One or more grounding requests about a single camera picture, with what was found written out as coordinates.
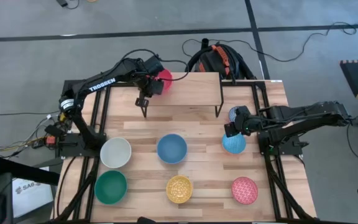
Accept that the black power adapter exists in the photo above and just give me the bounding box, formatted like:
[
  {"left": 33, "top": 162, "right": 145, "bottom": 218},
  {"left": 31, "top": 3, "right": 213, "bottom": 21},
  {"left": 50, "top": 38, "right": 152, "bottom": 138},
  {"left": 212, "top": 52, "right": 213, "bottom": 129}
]
[{"left": 56, "top": 0, "right": 80, "bottom": 10}]

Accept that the pink wavy pattern bowl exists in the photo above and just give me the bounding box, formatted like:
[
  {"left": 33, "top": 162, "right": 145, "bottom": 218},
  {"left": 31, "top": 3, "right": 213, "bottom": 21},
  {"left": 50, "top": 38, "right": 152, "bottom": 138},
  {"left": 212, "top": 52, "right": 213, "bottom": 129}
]
[{"left": 231, "top": 176, "right": 259, "bottom": 205}]

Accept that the black stand beam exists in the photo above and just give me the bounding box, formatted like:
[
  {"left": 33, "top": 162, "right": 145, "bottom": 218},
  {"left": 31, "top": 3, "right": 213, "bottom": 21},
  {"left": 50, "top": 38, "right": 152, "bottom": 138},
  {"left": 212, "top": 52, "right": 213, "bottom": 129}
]
[{"left": 0, "top": 156, "right": 61, "bottom": 187}]

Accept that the white cardboard box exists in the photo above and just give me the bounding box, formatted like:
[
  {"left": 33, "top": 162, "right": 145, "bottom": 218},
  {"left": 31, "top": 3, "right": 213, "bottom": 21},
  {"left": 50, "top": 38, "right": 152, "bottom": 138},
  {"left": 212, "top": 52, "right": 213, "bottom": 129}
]
[{"left": 12, "top": 166, "right": 55, "bottom": 218}]

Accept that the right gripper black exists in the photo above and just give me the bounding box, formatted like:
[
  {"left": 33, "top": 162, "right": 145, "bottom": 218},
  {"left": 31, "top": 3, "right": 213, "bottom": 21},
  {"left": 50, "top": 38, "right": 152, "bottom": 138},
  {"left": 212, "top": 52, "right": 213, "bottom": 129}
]
[{"left": 224, "top": 105, "right": 263, "bottom": 138}]

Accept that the plain white bowl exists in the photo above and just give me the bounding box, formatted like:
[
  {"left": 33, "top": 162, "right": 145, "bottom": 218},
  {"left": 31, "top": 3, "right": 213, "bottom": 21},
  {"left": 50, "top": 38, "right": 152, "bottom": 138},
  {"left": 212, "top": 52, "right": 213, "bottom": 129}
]
[{"left": 99, "top": 137, "right": 132, "bottom": 169}]

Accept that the plain red bowl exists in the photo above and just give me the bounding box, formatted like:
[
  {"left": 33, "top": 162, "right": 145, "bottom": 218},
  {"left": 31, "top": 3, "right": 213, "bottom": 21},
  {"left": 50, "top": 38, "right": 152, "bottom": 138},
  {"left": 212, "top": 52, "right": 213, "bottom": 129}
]
[{"left": 156, "top": 68, "right": 174, "bottom": 91}]

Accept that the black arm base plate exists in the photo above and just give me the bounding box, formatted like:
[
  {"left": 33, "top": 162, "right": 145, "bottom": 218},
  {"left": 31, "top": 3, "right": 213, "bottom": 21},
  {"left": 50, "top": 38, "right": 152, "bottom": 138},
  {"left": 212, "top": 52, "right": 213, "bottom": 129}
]
[
  {"left": 257, "top": 130, "right": 310, "bottom": 157},
  {"left": 55, "top": 132, "right": 108, "bottom": 158}
]

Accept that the light blue bowl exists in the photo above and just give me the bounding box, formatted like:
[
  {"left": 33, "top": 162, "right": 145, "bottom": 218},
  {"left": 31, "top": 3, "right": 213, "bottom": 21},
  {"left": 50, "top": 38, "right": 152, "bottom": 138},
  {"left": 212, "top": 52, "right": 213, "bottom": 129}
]
[{"left": 221, "top": 132, "right": 247, "bottom": 155}]

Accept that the plain green bowl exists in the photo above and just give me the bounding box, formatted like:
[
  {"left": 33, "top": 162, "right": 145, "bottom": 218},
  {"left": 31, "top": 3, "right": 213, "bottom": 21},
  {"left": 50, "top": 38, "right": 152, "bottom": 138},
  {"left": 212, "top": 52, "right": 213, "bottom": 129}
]
[{"left": 94, "top": 170, "right": 128, "bottom": 205}]

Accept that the black and orange backpack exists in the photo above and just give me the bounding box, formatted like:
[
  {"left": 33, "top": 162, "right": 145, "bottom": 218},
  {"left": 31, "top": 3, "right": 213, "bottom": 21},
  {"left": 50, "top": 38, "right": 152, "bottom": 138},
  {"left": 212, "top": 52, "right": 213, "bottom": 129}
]
[{"left": 185, "top": 37, "right": 257, "bottom": 82}]

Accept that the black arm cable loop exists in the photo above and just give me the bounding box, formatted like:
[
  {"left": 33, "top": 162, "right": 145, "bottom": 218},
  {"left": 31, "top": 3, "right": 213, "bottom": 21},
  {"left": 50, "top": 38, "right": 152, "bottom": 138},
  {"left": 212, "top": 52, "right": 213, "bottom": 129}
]
[{"left": 116, "top": 48, "right": 190, "bottom": 82}]

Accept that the yellow bowl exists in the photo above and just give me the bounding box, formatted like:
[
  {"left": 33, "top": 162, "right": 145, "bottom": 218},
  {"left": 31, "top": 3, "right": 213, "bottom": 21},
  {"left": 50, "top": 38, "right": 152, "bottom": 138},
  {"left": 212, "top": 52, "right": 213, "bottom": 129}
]
[{"left": 165, "top": 175, "right": 194, "bottom": 204}]

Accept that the long black floor cable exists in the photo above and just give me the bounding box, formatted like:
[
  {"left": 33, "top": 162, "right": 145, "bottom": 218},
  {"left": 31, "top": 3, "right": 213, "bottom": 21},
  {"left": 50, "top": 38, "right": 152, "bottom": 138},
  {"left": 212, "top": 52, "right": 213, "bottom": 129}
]
[{"left": 181, "top": 0, "right": 358, "bottom": 63}]

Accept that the wooden shelf with black legs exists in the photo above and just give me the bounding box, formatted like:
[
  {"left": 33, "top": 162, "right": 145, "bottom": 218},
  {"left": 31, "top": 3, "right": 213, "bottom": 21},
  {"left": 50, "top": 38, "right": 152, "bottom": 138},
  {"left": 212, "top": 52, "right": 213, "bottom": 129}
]
[{"left": 135, "top": 72, "right": 225, "bottom": 119}]

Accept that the blue white radial bowl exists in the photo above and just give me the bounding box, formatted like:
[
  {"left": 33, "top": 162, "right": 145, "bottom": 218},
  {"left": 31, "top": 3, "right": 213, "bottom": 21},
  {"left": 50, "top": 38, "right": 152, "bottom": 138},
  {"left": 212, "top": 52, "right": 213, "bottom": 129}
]
[{"left": 228, "top": 106, "right": 241, "bottom": 123}]

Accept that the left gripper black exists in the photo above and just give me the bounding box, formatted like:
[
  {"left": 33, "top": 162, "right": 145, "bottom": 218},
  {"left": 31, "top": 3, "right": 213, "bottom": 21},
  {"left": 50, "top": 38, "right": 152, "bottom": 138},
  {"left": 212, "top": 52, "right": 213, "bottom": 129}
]
[{"left": 134, "top": 70, "right": 165, "bottom": 98}]

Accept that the plain blue bowl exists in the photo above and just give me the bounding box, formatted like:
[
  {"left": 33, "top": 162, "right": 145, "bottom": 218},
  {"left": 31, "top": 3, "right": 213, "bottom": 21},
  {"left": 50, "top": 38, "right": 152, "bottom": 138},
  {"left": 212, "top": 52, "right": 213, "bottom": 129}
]
[{"left": 156, "top": 133, "right": 188, "bottom": 165}]

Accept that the black aluminium table frame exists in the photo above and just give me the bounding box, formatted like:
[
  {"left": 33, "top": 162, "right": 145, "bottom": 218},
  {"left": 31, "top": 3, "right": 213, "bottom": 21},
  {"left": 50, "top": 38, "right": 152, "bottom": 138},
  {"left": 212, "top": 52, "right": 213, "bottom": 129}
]
[{"left": 50, "top": 79, "right": 317, "bottom": 223}]

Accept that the bundle of loose cables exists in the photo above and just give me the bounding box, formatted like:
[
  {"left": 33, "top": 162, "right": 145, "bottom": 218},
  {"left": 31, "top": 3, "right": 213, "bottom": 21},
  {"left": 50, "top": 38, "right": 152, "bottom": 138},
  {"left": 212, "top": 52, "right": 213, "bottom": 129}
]
[{"left": 0, "top": 110, "right": 74, "bottom": 158}]

